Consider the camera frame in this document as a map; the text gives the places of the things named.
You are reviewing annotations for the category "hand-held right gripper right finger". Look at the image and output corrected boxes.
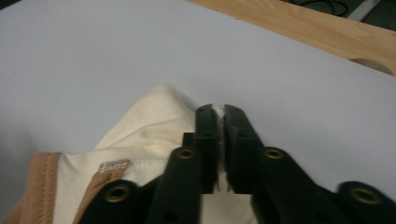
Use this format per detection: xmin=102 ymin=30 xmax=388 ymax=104
xmin=223 ymin=104 xmax=265 ymax=195

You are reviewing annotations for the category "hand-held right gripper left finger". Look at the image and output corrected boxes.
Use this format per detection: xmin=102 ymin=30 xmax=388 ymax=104
xmin=182 ymin=104 xmax=223 ymax=194

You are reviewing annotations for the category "cream baby bodysuit brown trim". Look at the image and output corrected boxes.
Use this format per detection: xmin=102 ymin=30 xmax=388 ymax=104
xmin=2 ymin=82 xmax=260 ymax=224

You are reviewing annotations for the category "wooden table edge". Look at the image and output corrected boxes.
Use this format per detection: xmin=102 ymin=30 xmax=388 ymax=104
xmin=186 ymin=0 xmax=396 ymax=77

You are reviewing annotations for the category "white metal bar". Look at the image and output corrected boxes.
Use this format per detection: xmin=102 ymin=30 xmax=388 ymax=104
xmin=347 ymin=0 xmax=383 ymax=22

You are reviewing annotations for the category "black cable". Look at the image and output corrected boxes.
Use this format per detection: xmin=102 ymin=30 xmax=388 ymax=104
xmin=292 ymin=0 xmax=350 ymax=17

